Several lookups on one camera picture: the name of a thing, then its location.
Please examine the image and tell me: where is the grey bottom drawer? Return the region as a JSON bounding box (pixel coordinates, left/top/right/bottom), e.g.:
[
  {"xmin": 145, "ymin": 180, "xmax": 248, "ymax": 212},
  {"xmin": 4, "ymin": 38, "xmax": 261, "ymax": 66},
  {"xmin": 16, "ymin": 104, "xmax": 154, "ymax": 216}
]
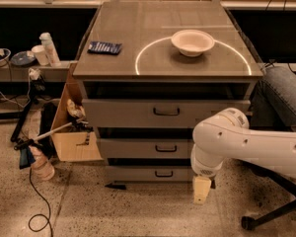
[{"xmin": 106, "ymin": 166, "xmax": 193, "ymax": 183}]

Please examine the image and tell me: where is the grey drawer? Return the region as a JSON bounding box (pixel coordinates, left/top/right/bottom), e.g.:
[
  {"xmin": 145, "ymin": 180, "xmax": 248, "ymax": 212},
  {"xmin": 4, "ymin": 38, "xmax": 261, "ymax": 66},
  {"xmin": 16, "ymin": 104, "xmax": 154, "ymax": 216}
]
[
  {"xmin": 106, "ymin": 166, "xmax": 193, "ymax": 183},
  {"xmin": 98, "ymin": 138, "xmax": 192, "ymax": 159},
  {"xmin": 83, "ymin": 99, "xmax": 250, "ymax": 128}
]

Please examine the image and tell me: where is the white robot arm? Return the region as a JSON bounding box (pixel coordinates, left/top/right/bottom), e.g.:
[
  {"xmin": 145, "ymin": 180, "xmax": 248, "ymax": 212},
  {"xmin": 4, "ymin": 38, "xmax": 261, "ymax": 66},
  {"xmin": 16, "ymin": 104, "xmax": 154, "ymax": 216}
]
[{"xmin": 190, "ymin": 108, "xmax": 296, "ymax": 204}]

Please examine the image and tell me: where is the grey middle drawer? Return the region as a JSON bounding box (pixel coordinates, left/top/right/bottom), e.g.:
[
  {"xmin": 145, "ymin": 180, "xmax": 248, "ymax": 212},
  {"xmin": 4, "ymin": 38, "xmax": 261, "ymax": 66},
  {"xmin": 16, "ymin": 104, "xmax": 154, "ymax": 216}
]
[{"xmin": 98, "ymin": 138, "xmax": 192, "ymax": 159}]

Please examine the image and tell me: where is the grey drawer cabinet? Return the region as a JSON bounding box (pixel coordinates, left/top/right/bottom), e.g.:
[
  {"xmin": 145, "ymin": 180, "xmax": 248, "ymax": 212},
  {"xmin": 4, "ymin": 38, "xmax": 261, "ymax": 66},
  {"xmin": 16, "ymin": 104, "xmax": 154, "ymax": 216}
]
[{"xmin": 72, "ymin": 0, "xmax": 264, "ymax": 190}]

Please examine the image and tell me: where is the grey top drawer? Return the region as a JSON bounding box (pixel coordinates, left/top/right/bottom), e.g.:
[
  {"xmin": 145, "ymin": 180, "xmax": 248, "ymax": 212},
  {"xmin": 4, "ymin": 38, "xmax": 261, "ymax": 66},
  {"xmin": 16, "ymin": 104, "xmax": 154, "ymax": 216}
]
[{"xmin": 83, "ymin": 99, "xmax": 250, "ymax": 128}]

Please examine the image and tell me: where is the black office chair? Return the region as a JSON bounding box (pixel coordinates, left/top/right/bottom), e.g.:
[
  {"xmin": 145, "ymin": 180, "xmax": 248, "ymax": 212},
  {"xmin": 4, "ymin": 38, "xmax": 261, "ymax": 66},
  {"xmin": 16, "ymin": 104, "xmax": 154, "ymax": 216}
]
[{"xmin": 241, "ymin": 163, "xmax": 296, "ymax": 231}]

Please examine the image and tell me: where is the person leg in jeans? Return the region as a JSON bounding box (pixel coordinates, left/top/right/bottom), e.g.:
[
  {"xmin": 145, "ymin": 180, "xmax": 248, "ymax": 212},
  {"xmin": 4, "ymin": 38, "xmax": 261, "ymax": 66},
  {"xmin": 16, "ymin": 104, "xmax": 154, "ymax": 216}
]
[{"xmin": 251, "ymin": 66, "xmax": 296, "ymax": 130}]

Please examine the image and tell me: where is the cardboard box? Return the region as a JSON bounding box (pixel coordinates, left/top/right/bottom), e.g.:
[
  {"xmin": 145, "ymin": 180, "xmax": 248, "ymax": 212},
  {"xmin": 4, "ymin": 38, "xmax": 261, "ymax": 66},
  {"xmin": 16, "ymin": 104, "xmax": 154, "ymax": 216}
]
[{"xmin": 51, "ymin": 63, "xmax": 102, "ymax": 162}]

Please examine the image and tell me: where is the white grabber stick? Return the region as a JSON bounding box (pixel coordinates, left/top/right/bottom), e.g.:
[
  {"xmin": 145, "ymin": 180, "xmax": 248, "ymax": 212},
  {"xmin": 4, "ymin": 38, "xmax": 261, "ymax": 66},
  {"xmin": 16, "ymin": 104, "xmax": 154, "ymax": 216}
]
[{"xmin": 14, "ymin": 118, "xmax": 87, "ymax": 150}]

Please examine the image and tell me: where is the white bowl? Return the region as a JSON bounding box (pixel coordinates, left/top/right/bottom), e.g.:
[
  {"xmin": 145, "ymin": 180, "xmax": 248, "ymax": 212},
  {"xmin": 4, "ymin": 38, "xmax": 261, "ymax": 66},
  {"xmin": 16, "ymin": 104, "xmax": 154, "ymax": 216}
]
[{"xmin": 171, "ymin": 30, "xmax": 215, "ymax": 57}]

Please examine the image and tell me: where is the blue snack packet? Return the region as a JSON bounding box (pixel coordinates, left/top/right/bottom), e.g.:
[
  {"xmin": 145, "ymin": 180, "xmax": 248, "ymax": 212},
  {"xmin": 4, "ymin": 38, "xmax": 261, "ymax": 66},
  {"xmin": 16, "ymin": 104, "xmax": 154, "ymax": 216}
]
[{"xmin": 88, "ymin": 41, "xmax": 122, "ymax": 55}]

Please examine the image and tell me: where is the white power adapter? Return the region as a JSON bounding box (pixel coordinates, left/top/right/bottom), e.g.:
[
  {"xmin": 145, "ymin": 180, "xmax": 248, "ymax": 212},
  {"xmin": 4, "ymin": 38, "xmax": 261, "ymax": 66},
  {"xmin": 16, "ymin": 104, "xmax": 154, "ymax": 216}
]
[{"xmin": 29, "ymin": 68, "xmax": 40, "ymax": 80}]

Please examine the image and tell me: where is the white spray can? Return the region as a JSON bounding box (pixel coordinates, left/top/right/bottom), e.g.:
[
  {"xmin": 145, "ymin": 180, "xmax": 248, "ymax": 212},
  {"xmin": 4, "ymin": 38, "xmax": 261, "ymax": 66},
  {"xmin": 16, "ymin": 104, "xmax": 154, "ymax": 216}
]
[{"xmin": 39, "ymin": 33, "xmax": 61, "ymax": 67}]

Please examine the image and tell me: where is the white paper cup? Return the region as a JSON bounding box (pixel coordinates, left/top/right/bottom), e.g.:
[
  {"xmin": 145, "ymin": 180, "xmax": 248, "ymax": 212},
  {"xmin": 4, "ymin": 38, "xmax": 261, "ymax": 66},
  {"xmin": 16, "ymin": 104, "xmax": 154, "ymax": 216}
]
[{"xmin": 32, "ymin": 45, "xmax": 49, "ymax": 66}]

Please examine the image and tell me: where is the blue plate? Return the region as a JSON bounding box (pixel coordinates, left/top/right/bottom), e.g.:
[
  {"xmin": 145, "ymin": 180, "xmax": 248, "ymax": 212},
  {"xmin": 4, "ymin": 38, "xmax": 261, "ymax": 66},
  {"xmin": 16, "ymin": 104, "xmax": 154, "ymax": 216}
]
[{"xmin": 11, "ymin": 50, "xmax": 37, "ymax": 67}]

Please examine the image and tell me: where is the black floor cable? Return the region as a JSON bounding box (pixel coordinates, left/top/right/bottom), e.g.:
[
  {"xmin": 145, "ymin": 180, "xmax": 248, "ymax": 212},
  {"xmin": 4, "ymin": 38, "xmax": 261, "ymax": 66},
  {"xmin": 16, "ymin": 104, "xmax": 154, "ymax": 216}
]
[{"xmin": 27, "ymin": 167, "xmax": 54, "ymax": 237}]

